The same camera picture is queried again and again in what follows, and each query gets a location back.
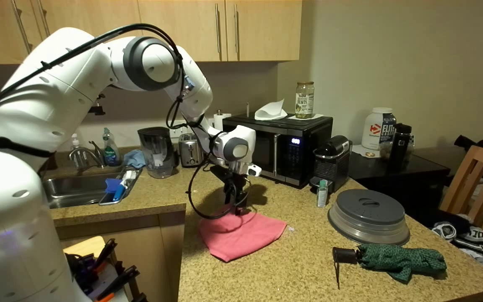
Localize light wooden wall cabinets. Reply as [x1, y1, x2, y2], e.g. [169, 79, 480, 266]
[0, 0, 304, 66]

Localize black microwave oven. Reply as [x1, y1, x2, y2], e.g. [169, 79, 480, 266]
[221, 115, 334, 190]

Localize dark garment on chair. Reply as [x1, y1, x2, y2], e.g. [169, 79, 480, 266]
[453, 133, 483, 158]

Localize black drink bottle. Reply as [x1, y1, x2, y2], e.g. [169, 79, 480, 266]
[389, 123, 414, 170]

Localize black side table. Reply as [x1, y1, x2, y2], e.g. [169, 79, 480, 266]
[347, 150, 453, 225]

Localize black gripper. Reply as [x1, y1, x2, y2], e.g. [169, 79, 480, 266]
[213, 165, 252, 219]

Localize silver toaster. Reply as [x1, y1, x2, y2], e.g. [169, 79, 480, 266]
[178, 133, 205, 168]

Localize white plastic jug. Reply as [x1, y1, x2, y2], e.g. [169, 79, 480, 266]
[361, 106, 396, 160]

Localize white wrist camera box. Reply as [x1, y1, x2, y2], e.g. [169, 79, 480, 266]
[245, 162, 265, 180]

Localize green folded umbrella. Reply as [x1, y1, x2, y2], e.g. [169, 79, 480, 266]
[330, 242, 448, 291]

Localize glass jar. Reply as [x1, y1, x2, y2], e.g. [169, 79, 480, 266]
[294, 81, 315, 120]

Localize blue dish brush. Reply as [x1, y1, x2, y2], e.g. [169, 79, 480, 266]
[101, 168, 139, 207]

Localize steel kitchen sink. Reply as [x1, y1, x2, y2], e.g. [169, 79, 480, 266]
[39, 167, 143, 210]

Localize clear soap dispenser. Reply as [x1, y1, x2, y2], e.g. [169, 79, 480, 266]
[67, 133, 87, 170]

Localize pink cloth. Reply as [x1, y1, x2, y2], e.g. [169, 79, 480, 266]
[198, 210, 289, 264]

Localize wooden chair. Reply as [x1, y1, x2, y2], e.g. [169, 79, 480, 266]
[438, 145, 483, 254]

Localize steel sink faucet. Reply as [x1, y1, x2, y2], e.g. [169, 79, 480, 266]
[67, 147, 106, 173]

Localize green dish soap bottle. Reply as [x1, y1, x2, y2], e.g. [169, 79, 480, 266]
[99, 126, 121, 168]

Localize wooden counter base cabinet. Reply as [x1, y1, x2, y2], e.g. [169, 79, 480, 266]
[50, 204, 188, 302]

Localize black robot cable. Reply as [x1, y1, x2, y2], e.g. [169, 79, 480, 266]
[0, 22, 238, 222]

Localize black and white bag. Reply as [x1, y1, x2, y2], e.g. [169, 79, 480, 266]
[431, 209, 483, 262]

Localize grey plastic dome cover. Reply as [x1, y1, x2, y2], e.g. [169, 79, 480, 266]
[327, 189, 411, 247]

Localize blue rag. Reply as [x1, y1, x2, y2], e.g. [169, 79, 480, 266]
[123, 148, 149, 172]

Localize small green-capped bottle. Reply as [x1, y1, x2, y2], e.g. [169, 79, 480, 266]
[315, 178, 330, 210]

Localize black coffee maker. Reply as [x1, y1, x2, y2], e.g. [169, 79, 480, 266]
[309, 135, 352, 195]

